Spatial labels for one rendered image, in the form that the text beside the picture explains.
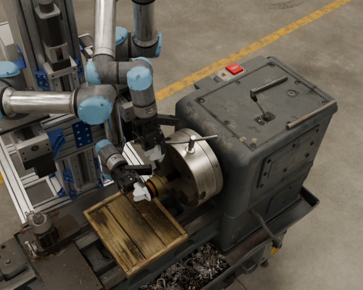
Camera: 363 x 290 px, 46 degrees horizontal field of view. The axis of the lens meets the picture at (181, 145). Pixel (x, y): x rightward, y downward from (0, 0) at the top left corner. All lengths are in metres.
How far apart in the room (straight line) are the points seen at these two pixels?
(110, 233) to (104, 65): 0.76
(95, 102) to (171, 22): 3.15
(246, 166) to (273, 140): 0.16
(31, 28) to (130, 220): 0.92
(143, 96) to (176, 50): 2.93
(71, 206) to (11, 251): 0.97
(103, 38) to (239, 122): 0.65
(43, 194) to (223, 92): 1.48
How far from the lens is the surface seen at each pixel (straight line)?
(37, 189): 2.93
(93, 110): 1.60
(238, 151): 1.67
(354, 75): 4.35
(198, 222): 1.91
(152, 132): 1.43
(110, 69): 1.43
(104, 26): 1.52
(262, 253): 2.52
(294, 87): 1.99
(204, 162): 1.67
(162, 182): 1.71
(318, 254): 2.97
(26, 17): 1.97
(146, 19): 1.80
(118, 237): 1.85
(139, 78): 1.31
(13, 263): 1.86
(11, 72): 1.86
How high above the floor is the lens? 2.49
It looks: 48 degrees down
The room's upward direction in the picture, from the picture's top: 3 degrees clockwise
